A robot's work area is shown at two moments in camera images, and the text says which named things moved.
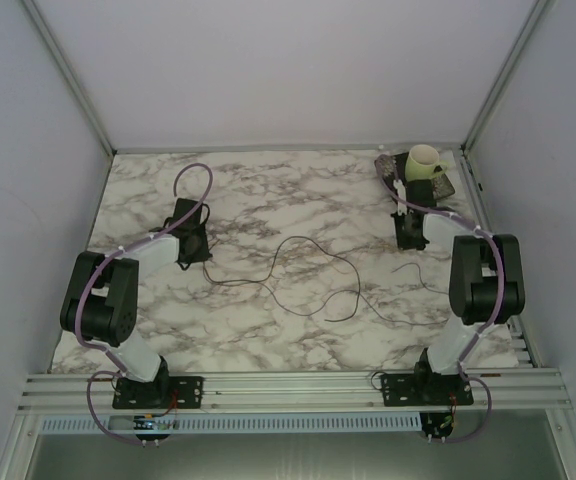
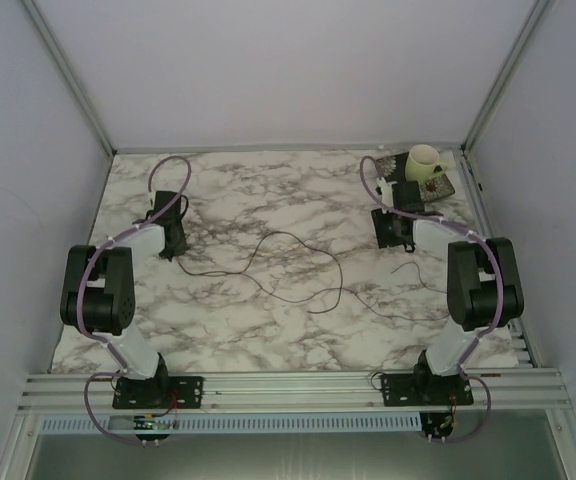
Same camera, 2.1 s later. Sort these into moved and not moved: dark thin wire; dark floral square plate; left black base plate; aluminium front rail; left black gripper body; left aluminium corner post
Moved: dark thin wire; left black gripper body
Not moved: dark floral square plate; left black base plate; aluminium front rail; left aluminium corner post
